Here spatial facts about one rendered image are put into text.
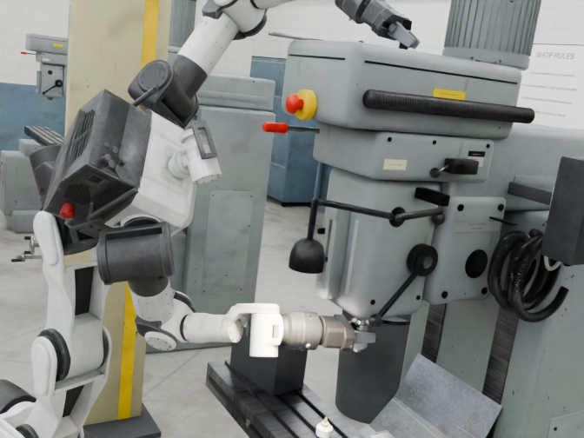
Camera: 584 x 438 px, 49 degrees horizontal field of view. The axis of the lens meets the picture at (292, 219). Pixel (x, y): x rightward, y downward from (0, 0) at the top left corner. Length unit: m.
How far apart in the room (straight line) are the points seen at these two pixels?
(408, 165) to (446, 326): 0.66
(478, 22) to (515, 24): 0.08
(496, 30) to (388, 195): 0.45
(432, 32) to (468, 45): 6.17
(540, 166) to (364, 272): 0.53
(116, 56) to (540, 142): 1.90
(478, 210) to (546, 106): 5.01
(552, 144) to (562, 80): 4.76
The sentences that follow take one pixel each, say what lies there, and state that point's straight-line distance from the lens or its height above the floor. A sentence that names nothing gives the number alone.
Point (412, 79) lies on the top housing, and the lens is 1.29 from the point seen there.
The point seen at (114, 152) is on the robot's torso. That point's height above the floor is 1.62.
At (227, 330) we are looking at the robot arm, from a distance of 1.50.
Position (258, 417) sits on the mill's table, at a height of 0.90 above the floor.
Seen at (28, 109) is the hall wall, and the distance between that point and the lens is 10.26.
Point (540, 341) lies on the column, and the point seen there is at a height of 1.27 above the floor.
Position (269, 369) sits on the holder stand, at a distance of 1.90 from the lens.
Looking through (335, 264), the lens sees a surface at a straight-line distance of 1.41.
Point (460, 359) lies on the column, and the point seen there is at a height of 1.12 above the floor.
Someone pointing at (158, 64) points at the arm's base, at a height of 1.80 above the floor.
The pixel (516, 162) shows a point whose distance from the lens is 1.58.
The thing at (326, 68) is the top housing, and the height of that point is 1.84.
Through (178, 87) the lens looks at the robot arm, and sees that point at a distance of 1.56.
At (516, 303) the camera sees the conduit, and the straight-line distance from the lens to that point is 1.45.
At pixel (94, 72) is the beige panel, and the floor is 1.72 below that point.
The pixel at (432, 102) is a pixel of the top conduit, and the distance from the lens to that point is 1.29.
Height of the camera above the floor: 1.82
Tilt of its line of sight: 13 degrees down
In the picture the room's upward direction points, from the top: 7 degrees clockwise
